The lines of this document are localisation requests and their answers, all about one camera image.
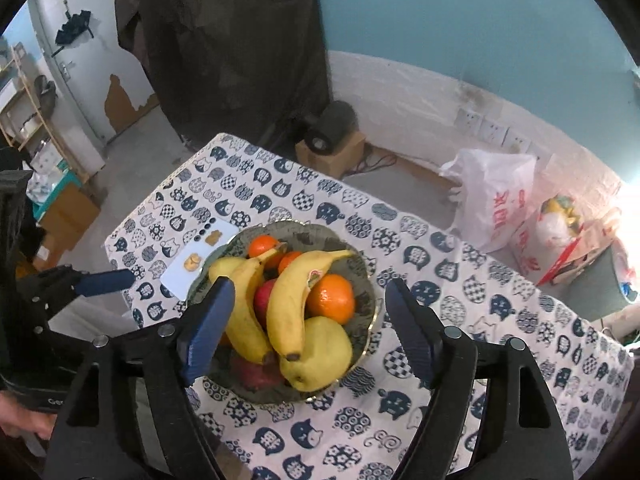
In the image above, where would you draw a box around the person's left hand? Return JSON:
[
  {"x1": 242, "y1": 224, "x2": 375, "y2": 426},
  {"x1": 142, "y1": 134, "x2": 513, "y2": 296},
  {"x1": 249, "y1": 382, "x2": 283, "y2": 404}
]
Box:
[{"x1": 0, "y1": 391, "x2": 55, "y2": 437}]

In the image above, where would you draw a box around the black speaker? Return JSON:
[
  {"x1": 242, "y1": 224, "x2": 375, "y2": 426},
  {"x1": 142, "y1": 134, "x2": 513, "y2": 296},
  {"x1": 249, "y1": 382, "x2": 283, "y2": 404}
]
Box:
[{"x1": 304, "y1": 101, "x2": 357, "y2": 155}]

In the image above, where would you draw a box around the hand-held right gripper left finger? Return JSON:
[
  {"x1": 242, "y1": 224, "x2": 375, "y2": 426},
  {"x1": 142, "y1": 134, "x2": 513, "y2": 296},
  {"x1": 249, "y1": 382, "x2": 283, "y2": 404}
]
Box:
[{"x1": 47, "y1": 276, "x2": 237, "y2": 480}]

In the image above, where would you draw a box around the black umbrella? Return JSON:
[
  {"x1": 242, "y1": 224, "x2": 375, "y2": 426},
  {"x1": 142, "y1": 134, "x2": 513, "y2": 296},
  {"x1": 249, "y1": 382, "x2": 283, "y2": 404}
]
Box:
[{"x1": 54, "y1": 10, "x2": 93, "y2": 45}]

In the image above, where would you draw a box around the cat print tablecloth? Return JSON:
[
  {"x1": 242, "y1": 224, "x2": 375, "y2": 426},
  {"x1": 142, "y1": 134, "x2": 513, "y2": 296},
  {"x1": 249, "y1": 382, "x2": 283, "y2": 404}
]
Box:
[{"x1": 104, "y1": 132, "x2": 636, "y2": 480}]

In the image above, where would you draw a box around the white card with pictures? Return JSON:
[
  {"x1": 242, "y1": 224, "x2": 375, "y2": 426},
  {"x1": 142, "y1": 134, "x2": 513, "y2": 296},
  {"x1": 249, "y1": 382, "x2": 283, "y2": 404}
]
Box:
[{"x1": 160, "y1": 220, "x2": 240, "y2": 300}]

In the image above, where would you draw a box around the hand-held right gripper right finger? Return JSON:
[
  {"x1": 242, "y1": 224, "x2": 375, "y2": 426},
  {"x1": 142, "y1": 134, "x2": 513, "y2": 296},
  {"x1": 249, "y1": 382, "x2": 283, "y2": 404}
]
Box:
[{"x1": 385, "y1": 277, "x2": 573, "y2": 480}]

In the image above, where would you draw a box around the white plastic bag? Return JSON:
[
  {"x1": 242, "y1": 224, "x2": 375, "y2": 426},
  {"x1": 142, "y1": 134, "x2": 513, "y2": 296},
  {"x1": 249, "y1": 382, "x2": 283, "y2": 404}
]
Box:
[{"x1": 440, "y1": 148, "x2": 538, "y2": 253}]

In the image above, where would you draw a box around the wooden shelf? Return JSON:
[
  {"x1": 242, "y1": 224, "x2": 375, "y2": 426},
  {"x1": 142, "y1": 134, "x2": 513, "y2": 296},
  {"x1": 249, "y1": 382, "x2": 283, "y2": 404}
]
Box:
[{"x1": 0, "y1": 42, "x2": 91, "y2": 186}]

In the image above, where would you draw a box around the yellow banana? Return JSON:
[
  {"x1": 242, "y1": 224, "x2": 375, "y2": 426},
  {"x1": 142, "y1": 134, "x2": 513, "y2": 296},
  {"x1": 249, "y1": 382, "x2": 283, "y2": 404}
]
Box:
[
  {"x1": 225, "y1": 246, "x2": 288, "y2": 365},
  {"x1": 266, "y1": 249, "x2": 357, "y2": 362}
]

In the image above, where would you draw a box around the black cable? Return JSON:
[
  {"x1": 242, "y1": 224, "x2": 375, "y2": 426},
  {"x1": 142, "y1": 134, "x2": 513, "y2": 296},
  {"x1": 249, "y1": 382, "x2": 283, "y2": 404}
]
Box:
[{"x1": 345, "y1": 145, "x2": 441, "y2": 176}]

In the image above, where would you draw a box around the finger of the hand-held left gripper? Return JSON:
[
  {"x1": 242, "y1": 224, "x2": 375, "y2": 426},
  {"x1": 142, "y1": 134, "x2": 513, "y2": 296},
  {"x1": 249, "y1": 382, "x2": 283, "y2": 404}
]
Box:
[{"x1": 17, "y1": 266, "x2": 137, "y2": 311}]

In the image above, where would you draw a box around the red apple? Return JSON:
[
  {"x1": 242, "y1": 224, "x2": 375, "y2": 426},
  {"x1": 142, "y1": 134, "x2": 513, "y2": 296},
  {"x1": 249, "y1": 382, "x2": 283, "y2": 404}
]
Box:
[
  {"x1": 253, "y1": 280, "x2": 278, "y2": 326},
  {"x1": 230, "y1": 352, "x2": 288, "y2": 391}
]

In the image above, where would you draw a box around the grey bin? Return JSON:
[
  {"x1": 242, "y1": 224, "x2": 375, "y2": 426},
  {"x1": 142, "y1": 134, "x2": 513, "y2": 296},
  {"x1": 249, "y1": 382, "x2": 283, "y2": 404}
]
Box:
[{"x1": 590, "y1": 240, "x2": 640, "y2": 321}]

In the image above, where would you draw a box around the white peeling door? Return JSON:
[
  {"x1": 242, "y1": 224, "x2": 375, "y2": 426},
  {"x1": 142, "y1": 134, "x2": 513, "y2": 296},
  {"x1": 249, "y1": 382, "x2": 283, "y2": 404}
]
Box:
[{"x1": 27, "y1": 0, "x2": 161, "y2": 143}]

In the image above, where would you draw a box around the small orange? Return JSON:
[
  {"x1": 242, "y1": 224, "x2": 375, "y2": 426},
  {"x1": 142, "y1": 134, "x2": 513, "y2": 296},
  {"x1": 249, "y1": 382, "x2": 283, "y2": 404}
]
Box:
[
  {"x1": 277, "y1": 251, "x2": 303, "y2": 275},
  {"x1": 248, "y1": 235, "x2": 281, "y2": 259}
]

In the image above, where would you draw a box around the red cardboard box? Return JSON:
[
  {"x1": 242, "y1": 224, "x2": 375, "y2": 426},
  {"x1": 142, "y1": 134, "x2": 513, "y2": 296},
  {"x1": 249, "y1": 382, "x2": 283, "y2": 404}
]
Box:
[{"x1": 510, "y1": 195, "x2": 618, "y2": 286}]

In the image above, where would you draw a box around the yellow pear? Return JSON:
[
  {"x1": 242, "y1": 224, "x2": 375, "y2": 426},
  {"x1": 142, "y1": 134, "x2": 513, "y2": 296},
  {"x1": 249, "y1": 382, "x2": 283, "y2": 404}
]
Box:
[
  {"x1": 280, "y1": 316, "x2": 353, "y2": 392},
  {"x1": 207, "y1": 256, "x2": 251, "y2": 288}
]

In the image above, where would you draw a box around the dark curtain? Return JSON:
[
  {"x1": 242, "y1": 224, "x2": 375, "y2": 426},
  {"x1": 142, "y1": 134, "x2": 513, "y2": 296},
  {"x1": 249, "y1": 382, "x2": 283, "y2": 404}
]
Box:
[{"x1": 115, "y1": 0, "x2": 331, "y2": 148}]

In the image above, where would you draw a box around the green glass bowl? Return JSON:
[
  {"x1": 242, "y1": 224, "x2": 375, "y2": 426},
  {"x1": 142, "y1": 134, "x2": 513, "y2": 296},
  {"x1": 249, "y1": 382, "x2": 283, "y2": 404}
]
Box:
[{"x1": 186, "y1": 220, "x2": 386, "y2": 403}]

